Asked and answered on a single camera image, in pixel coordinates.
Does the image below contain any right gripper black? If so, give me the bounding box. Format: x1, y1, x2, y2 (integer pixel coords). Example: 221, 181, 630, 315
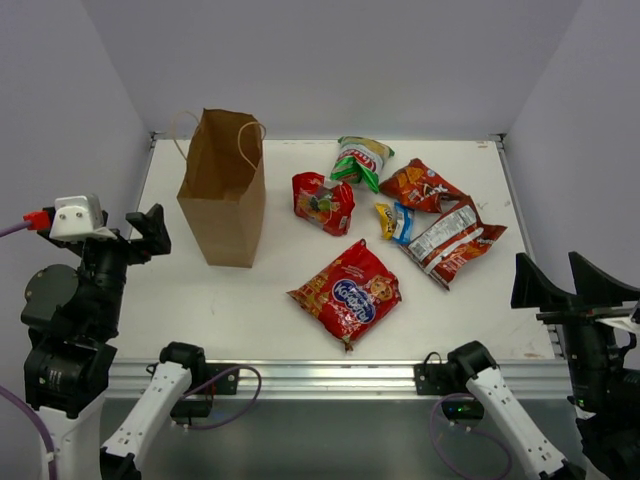
515, 248, 640, 411

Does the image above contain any brown paper bag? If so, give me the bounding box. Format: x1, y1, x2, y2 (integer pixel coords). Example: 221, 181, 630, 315
177, 109, 266, 268

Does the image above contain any red KitKat candy pack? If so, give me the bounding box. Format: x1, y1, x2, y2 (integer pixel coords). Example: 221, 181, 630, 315
401, 197, 508, 290

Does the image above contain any blue white snack pack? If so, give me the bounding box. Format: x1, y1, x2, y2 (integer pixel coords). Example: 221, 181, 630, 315
392, 202, 415, 245

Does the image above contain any red Skittles candy pack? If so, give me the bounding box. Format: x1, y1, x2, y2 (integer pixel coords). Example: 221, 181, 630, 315
292, 172, 355, 237

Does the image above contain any red Doritos chip bag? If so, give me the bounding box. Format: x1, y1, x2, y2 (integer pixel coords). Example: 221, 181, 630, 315
379, 158, 466, 214

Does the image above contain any yellow M&M candy pack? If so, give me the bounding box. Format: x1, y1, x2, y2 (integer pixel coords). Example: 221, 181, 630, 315
374, 203, 396, 240

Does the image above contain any large red candy bag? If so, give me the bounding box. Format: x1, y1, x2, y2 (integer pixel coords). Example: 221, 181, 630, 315
287, 239, 402, 352

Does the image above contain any green chip bag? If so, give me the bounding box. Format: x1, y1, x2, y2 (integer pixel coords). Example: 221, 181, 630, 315
330, 136, 395, 193

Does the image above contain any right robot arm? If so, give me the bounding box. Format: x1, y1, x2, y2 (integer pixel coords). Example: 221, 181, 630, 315
445, 252, 639, 479

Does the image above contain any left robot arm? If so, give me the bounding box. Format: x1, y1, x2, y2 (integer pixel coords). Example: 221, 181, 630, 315
21, 197, 208, 479

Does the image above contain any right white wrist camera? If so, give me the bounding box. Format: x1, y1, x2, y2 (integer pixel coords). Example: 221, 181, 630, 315
599, 302, 640, 335

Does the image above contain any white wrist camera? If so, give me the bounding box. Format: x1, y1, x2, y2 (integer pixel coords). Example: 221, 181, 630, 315
599, 302, 640, 335
23, 194, 116, 242

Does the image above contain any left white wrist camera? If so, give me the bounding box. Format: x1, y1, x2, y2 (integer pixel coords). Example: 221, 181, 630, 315
23, 194, 116, 242

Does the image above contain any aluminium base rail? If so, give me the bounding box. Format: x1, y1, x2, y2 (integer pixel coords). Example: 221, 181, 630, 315
107, 357, 576, 401

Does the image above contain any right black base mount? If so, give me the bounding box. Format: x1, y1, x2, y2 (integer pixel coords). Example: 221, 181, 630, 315
413, 351, 485, 429

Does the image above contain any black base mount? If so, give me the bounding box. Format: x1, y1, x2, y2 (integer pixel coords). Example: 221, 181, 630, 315
413, 351, 485, 429
170, 363, 240, 426

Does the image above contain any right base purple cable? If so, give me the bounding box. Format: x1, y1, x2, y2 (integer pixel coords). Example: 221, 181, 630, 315
429, 392, 514, 480

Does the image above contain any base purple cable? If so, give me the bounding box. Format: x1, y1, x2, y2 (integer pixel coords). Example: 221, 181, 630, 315
429, 392, 514, 480
172, 364, 263, 432

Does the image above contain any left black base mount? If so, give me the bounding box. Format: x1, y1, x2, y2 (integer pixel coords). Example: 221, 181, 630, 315
170, 363, 240, 426

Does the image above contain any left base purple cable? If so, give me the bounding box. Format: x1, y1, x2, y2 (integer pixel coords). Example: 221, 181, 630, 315
172, 364, 263, 432

